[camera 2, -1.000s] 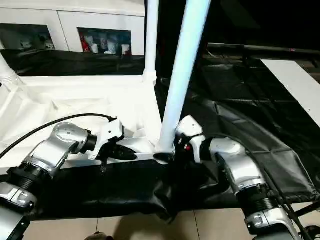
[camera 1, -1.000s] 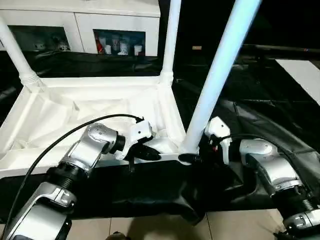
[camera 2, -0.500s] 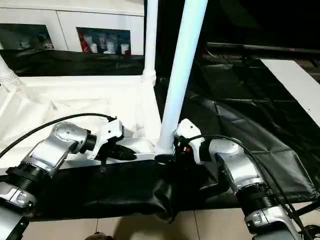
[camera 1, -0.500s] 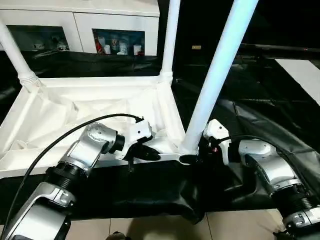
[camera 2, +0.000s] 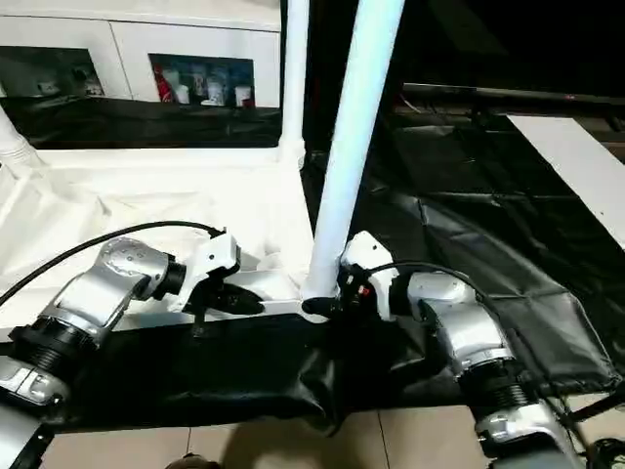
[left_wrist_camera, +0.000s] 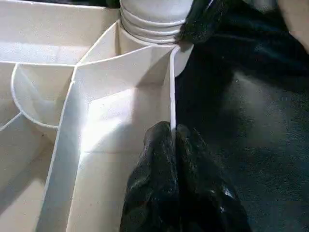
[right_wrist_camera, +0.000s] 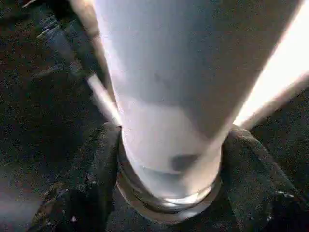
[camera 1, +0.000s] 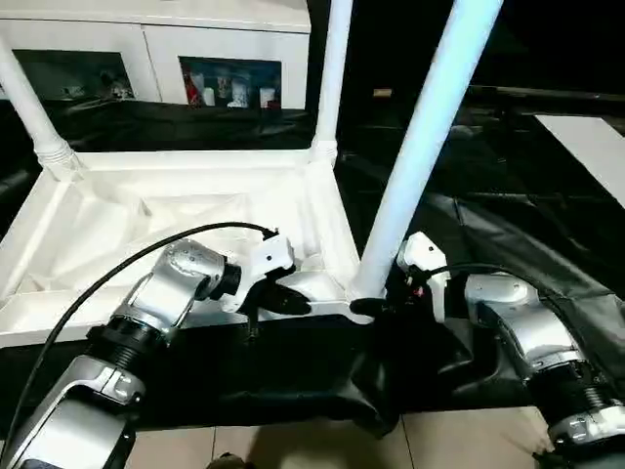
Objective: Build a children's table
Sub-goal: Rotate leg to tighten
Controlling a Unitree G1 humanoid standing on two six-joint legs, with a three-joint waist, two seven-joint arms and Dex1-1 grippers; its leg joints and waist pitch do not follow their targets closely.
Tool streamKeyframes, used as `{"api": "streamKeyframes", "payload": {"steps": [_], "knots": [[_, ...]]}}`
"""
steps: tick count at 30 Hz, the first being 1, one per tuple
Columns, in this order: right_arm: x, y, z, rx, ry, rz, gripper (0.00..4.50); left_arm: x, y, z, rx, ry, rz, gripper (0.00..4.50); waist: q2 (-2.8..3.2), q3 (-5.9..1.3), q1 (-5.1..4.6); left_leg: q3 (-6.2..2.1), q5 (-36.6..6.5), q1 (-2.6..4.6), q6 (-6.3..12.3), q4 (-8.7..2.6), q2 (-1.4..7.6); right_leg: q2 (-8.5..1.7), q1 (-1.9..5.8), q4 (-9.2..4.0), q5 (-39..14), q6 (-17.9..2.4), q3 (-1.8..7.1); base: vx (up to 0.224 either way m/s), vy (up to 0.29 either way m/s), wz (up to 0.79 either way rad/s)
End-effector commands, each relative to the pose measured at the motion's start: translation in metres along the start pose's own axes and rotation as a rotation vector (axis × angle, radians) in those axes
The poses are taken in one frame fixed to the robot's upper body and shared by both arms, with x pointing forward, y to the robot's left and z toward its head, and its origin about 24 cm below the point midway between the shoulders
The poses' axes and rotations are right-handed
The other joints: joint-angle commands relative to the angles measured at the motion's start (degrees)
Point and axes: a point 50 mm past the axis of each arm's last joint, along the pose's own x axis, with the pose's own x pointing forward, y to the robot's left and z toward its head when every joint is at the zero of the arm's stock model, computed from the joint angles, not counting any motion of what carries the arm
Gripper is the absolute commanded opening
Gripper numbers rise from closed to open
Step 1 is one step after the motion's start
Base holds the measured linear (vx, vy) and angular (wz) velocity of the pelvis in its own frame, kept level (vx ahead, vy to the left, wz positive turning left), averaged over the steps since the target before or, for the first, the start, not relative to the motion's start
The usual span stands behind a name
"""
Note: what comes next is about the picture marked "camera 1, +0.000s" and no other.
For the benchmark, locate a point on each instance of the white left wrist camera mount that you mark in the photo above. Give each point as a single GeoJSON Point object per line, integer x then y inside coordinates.
{"type": "Point", "coordinates": [268, 259]}

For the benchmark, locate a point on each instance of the white glass door cabinet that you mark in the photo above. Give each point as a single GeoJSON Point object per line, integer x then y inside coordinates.
{"type": "Point", "coordinates": [146, 29]}

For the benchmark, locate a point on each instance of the long black rod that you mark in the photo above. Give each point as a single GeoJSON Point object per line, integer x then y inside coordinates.
{"type": "Point", "coordinates": [547, 93]}

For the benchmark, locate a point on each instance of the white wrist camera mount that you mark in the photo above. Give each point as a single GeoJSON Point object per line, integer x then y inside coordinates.
{"type": "Point", "coordinates": [268, 259]}
{"type": "Point", "coordinates": [425, 249]}

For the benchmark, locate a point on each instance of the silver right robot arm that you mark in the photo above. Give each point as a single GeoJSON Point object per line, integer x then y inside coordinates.
{"type": "Point", "coordinates": [537, 332]}

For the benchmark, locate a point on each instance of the flat white board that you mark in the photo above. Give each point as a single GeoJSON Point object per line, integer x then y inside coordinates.
{"type": "Point", "coordinates": [591, 146]}

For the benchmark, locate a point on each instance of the black work mat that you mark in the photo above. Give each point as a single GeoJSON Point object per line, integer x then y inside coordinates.
{"type": "Point", "coordinates": [512, 220]}

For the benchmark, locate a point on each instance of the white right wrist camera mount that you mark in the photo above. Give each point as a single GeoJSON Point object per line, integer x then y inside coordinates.
{"type": "Point", "coordinates": [425, 249]}

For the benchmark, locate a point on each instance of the small yellow label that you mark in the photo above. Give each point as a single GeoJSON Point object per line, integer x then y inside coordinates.
{"type": "Point", "coordinates": [382, 93]}

